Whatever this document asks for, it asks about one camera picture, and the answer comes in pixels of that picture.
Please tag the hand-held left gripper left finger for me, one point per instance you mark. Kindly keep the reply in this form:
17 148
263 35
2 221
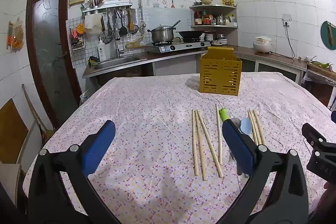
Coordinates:
99 145

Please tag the brown countertop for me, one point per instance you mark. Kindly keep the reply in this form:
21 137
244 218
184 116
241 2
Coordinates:
275 58

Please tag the black wok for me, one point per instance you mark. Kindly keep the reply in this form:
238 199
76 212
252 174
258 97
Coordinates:
190 33

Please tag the metal faucet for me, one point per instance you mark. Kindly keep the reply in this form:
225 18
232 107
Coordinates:
118 48

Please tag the round green cutting board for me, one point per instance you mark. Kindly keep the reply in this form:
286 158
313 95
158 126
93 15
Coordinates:
325 37

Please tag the gas stove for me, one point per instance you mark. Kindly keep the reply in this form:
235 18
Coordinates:
181 46

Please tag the steel sink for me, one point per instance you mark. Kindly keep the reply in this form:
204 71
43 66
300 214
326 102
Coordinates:
118 60

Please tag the metal kettle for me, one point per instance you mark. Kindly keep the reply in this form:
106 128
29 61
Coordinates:
220 20

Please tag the stack of white bowls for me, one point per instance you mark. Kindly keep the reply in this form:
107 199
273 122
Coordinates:
208 36

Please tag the orange plastic bag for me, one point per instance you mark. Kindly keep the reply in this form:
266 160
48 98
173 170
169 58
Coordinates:
16 35

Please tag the ceramic bowl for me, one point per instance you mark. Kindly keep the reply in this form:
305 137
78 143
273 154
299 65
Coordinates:
206 1

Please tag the steel pot with lid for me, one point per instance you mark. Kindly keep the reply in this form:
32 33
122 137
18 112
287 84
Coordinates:
162 33

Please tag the wooden chopping block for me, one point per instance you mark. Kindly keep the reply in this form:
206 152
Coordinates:
321 69

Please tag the metal utensil cup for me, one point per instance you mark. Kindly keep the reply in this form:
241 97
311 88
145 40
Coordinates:
95 2

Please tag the brown hanging brush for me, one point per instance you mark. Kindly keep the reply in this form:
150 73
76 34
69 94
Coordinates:
330 32

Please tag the white cloth bag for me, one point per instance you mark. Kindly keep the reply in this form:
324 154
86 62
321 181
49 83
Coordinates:
93 24

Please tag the dark sauce bottle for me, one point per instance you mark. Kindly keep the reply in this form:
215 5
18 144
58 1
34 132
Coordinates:
197 18

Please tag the yellow slotted utensil holder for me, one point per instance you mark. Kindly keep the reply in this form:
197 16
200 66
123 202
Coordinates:
220 74

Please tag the metal wall rack shelf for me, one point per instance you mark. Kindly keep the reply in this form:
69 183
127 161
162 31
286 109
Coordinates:
107 7

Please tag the brown hanging cutting board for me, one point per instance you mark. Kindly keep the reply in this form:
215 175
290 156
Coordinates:
131 19

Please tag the wooden frosted glass door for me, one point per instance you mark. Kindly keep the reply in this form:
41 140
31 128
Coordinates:
50 56

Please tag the mesh strainer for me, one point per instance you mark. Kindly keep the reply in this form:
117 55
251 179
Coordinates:
103 37

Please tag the small plastic covered table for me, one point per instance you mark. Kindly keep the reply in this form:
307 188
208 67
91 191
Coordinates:
319 85

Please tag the white plate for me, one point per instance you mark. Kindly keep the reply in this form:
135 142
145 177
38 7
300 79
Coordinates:
220 42

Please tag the brown wooden board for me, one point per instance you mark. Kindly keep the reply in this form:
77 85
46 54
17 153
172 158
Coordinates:
11 132

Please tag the red sauce jar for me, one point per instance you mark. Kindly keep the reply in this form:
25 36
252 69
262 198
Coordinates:
206 19

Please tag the white soap bottle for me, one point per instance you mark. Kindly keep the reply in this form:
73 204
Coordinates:
103 49

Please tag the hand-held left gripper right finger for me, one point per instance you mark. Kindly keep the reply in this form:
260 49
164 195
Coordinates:
237 148

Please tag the white base cabinet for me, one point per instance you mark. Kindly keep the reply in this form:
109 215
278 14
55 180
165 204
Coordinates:
262 66

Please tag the white cup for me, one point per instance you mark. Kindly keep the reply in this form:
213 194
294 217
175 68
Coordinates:
308 58

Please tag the green cloth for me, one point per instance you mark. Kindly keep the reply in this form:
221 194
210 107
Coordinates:
93 61

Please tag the green vegetables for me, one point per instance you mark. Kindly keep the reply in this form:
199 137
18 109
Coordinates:
321 64

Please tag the white rice cooker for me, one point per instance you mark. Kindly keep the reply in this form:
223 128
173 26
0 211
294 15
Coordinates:
262 45

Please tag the black slotted spatula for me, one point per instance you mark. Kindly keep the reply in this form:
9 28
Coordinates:
123 27

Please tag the white corner shelf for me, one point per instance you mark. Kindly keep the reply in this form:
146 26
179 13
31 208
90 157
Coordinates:
214 26

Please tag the pale blue spoon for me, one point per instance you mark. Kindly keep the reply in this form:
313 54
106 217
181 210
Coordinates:
246 125

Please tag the white wall socket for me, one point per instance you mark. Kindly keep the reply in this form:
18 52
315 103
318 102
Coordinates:
287 19

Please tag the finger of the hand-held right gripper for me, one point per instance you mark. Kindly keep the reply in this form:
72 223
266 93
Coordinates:
312 134
334 117

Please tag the floral tablecloth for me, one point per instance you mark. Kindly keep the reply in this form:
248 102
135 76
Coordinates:
147 121

